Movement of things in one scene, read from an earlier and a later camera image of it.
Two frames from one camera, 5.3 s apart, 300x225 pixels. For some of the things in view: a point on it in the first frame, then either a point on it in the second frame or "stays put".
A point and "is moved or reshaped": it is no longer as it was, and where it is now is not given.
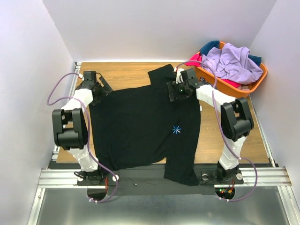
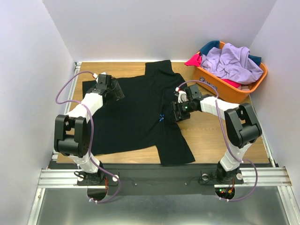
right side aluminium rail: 270,154 stays put
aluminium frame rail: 68,178 stays put
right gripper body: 171,91 → 176,112
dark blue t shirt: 205,49 stays put
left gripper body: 101,91 → 116,95
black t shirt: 138,125 is moved or reshaped
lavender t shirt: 232,63 stays put
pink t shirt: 197,56 stays put
